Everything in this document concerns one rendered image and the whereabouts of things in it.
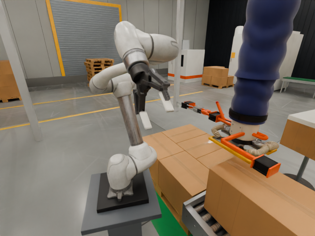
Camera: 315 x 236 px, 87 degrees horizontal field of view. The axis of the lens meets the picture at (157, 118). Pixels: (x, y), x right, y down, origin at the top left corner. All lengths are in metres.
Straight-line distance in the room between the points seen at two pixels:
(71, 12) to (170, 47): 9.81
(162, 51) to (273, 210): 1.00
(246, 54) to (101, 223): 1.32
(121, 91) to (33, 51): 9.28
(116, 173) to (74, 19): 9.68
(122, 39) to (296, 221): 1.18
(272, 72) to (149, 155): 0.93
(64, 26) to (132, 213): 9.74
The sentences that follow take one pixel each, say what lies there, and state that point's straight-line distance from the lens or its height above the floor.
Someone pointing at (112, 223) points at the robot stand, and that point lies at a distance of 1.25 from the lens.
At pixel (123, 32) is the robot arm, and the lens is 0.70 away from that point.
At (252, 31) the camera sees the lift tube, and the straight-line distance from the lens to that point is 1.09.
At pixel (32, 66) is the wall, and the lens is 10.38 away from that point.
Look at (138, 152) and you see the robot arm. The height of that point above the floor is 1.06.
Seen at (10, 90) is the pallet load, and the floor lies 0.39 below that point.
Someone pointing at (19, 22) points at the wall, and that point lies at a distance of 10.41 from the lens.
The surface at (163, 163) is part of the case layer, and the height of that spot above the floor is 0.54.
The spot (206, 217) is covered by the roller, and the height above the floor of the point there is 0.55.
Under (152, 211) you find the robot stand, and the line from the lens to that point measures 1.27.
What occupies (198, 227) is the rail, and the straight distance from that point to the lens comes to 1.47.
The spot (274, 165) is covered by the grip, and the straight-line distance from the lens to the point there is 0.94.
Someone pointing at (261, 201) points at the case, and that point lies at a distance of 1.22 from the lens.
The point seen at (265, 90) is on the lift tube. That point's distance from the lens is 1.12.
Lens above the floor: 1.76
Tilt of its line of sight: 23 degrees down
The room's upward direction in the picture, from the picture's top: straight up
